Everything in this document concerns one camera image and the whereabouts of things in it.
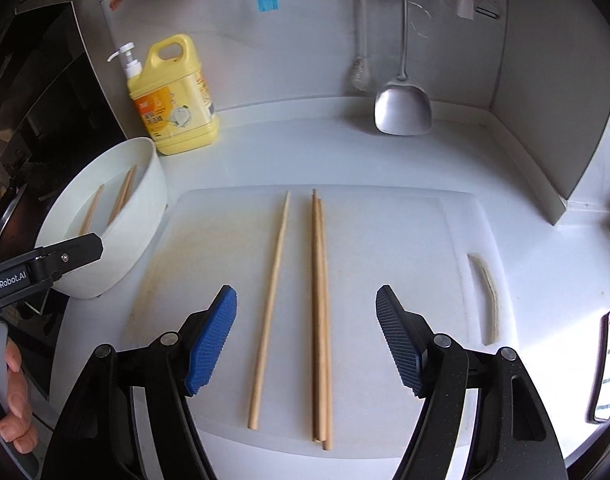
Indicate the left human hand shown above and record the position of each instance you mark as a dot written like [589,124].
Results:
[16,426]

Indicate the chopstick in bowl right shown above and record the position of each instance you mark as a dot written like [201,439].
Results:
[113,213]

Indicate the white cutting board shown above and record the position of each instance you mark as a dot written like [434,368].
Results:
[434,248]

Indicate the smartphone at edge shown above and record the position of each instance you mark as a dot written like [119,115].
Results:
[600,405]

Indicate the yellow dish soap bottle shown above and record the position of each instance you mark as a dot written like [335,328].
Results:
[170,94]

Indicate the white round bowl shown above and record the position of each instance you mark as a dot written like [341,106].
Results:
[128,236]

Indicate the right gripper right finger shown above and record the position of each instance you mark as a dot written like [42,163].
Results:
[435,368]

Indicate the wooden chopstick on board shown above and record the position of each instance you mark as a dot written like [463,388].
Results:
[264,336]

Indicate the steel spatula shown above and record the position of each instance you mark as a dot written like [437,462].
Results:
[402,108]

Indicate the chopstick in bowl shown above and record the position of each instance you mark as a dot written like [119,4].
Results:
[87,222]
[113,213]
[125,188]

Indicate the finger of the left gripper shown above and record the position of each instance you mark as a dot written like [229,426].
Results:
[64,257]

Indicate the chopstick in bowl left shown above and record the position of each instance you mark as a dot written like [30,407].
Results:
[87,222]

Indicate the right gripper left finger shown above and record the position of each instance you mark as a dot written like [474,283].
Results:
[172,369]

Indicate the white bottle brush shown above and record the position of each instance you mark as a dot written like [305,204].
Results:
[360,71]

